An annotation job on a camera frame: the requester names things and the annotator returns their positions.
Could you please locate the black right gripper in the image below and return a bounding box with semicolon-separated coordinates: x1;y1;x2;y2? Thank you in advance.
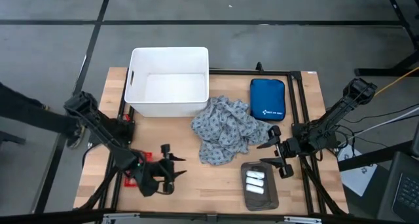
256;124;302;180

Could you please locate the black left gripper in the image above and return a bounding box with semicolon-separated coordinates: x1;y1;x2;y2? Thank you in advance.
143;144;188;196

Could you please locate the white bandage roll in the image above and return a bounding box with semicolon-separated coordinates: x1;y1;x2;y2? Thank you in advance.
246;170;266;180
245;183;265;195
245;177;265;187

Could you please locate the grey patterned cloth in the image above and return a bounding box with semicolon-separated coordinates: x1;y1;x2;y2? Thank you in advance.
191;95;274;167

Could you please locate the red plastic basket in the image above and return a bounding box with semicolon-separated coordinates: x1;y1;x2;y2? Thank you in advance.
123;150;155;189

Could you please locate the dark grey plastic tray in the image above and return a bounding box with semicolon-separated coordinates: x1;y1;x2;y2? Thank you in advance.
240;160;280;212

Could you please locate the blue first aid pouch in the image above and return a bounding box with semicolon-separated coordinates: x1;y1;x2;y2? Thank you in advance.
249;78;287;122

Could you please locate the white perforated plastic bin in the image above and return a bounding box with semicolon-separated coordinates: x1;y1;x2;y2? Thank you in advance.
124;47;211;118

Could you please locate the white paper sheet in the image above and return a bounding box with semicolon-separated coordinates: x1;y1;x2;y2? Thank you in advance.
337;147;378;198

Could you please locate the black desk leg bar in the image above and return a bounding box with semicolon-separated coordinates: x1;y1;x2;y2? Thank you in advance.
338;140;414;172

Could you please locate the black table stand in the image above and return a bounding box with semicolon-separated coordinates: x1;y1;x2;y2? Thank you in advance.
353;0;419;78

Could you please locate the black laptop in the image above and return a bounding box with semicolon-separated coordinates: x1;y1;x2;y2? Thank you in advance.
376;151;419;223

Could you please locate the person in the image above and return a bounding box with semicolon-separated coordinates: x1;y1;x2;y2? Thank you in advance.
0;82;87;149

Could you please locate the black chair base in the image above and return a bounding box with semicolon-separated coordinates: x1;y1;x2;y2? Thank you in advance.
0;130;27;147

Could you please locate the black aluminium frame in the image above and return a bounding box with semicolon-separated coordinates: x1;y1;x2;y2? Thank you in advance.
73;62;350;224

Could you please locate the black cable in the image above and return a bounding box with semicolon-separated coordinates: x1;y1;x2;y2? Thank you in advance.
342;102;419;124

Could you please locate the white cable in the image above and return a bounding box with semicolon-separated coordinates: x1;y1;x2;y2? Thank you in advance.
346;106;419;143

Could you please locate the yellow power cable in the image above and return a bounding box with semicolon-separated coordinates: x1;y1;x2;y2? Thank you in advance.
373;66;419;98

